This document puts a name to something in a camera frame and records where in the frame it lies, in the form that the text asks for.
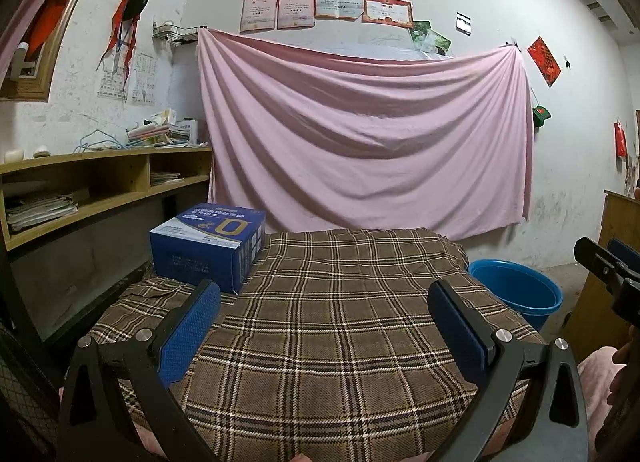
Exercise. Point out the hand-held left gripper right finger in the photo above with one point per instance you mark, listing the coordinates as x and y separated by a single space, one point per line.
457 337

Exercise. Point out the pink curtain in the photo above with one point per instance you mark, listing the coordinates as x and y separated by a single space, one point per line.
25 12

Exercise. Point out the small black wall hook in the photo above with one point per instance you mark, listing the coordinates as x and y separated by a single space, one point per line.
567 62

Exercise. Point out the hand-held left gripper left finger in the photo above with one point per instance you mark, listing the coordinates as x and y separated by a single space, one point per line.
190 337

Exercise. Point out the wooden window frame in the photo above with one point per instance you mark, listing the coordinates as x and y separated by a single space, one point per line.
55 67

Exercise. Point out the person's right hand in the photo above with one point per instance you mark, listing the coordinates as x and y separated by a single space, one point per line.
622 387

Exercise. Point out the blue plastic basin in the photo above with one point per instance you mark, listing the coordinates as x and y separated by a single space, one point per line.
515 292

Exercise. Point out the pink hanging sheet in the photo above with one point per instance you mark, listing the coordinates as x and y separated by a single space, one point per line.
360 142

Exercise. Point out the white round object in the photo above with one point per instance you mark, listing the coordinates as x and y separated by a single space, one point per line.
13 156
41 151

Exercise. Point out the red hanging scarves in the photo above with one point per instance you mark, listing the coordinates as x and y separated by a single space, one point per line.
122 22

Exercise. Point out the red hanging bag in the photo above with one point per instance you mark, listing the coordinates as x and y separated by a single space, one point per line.
620 140

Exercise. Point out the orange cloth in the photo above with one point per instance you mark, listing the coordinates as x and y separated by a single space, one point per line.
55 7

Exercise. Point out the stack of books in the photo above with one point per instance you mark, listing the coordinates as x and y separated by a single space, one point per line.
167 132

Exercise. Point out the blue cardboard box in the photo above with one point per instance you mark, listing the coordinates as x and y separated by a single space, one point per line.
200 252

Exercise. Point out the wooden cabinet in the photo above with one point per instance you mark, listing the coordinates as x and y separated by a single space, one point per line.
605 227

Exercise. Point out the green photo print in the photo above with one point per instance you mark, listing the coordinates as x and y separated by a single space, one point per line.
439 42
420 31

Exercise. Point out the black and white sticker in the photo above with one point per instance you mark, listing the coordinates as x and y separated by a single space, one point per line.
464 23

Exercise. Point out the white wall chart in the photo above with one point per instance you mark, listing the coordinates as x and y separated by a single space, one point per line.
145 82
112 80

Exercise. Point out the red paper decoration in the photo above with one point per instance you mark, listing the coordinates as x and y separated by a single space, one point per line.
544 61

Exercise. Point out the brown plaid blanket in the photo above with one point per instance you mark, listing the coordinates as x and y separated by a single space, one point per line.
330 342

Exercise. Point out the green cap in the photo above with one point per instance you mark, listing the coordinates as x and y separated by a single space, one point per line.
541 116

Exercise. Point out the wooden shelf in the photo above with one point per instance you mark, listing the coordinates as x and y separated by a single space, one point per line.
100 155

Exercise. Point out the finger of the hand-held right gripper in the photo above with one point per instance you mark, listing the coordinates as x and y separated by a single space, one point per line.
625 251
597 262

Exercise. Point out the small pile of papers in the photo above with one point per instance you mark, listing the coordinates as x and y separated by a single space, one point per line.
165 178

